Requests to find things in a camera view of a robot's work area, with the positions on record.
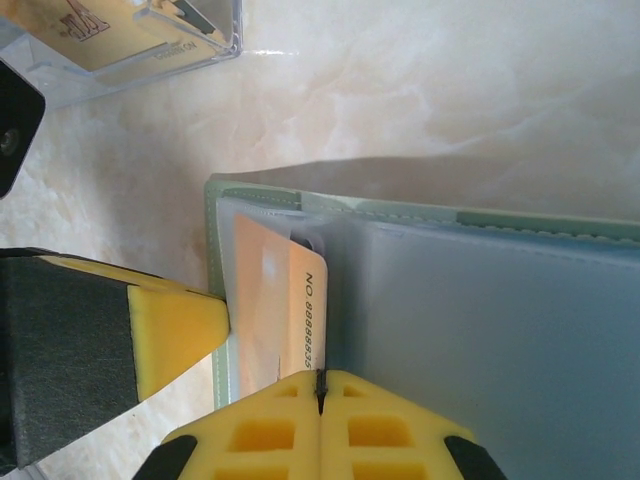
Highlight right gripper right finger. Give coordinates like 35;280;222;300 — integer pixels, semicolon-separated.
318;369;516;480

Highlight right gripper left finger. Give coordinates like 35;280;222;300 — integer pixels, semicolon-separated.
134;369;322;480

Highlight gold VIP card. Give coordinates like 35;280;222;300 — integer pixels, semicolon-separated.
58;0;224;71

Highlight green card holder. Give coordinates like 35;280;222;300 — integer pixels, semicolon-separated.
203;172;640;480

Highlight orange and white card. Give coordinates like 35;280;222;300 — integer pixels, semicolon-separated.
232;212;330;401

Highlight clear acrylic card tray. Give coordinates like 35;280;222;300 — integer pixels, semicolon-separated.
0;0;245;109

